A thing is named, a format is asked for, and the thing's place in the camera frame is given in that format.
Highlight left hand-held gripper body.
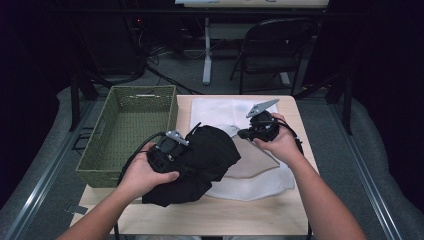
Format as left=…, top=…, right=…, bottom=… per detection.
left=146, top=130, right=195, bottom=175

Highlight black garment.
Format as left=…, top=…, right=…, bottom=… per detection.
left=141, top=124, right=242, bottom=208

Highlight left hand-held gripper cable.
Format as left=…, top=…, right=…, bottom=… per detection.
left=113, top=130, right=168, bottom=240

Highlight black metal stand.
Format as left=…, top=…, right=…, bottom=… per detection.
left=67, top=64, right=114, bottom=133
left=293, top=70, right=354, bottom=136

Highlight white desk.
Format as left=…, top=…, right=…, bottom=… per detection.
left=174, top=0, right=330, bottom=86

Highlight person's right hand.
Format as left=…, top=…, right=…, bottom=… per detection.
left=252, top=112, right=305, bottom=168

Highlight hand-held gripper cable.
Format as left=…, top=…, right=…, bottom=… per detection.
left=113, top=130, right=168, bottom=240
left=275, top=119, right=305, bottom=156

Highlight black floor cables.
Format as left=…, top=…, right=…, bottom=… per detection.
left=143, top=44, right=205, bottom=96

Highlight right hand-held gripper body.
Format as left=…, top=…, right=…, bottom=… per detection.
left=245, top=98, right=282, bottom=143

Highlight right hand-held gripper cable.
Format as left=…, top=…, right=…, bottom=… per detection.
left=275, top=119, right=305, bottom=156

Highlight green woven basket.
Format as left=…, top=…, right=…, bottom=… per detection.
left=75, top=85, right=180, bottom=189

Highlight grey table clip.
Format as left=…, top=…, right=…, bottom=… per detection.
left=65, top=204, right=89, bottom=216

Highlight black folding chair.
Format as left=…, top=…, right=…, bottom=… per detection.
left=229, top=18, right=320, bottom=96

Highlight person's left hand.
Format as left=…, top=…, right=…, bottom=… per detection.
left=117, top=141, right=181, bottom=202

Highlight metal floor rail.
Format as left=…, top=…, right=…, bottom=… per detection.
left=2, top=99, right=98, bottom=240
left=328, top=99, right=403, bottom=240

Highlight white mesh laundry bag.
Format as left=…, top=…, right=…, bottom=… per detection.
left=188, top=96, right=297, bottom=202

